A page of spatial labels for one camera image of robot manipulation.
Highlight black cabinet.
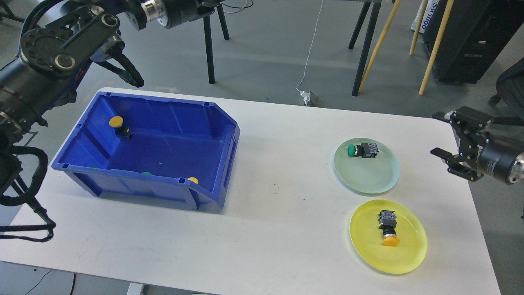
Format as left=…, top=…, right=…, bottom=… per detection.
left=433, top=0, right=524, bottom=84

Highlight black tripod legs right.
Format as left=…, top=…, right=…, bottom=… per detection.
left=349, top=0, right=383, bottom=97

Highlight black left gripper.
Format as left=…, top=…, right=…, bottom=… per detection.
left=158, top=0, right=222, bottom=29

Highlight light green plate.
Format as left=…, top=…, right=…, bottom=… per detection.
left=333, top=137, right=401, bottom=195

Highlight wooden easel legs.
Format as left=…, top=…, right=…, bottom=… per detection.
left=358, top=0, right=455, bottom=95

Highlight white power adapter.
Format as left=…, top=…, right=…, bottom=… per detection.
left=300, top=91, right=318, bottom=107

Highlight yellow plate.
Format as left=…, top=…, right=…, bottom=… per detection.
left=349, top=199, right=427, bottom=275

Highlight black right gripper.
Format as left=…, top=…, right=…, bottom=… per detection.
left=430, top=106, right=524, bottom=185

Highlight black tripod leg left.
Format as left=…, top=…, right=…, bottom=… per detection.
left=203, top=3, right=230, bottom=84

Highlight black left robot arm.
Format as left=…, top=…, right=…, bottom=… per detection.
left=0, top=0, right=229, bottom=242

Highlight yellow push button front edge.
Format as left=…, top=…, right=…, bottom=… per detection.
left=187, top=177, right=199, bottom=184

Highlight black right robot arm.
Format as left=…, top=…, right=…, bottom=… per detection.
left=431, top=106, right=524, bottom=185

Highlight yellow push button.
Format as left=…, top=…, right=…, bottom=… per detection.
left=108, top=116, right=132, bottom=141
left=378, top=210, right=400, bottom=246

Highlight white cable on floor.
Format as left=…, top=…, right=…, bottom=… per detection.
left=296, top=0, right=324, bottom=93

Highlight blue plastic storage bin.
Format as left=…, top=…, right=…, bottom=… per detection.
left=51, top=91, right=241, bottom=210

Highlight black office chair base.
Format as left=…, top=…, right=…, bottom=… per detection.
left=489, top=58, right=524, bottom=126

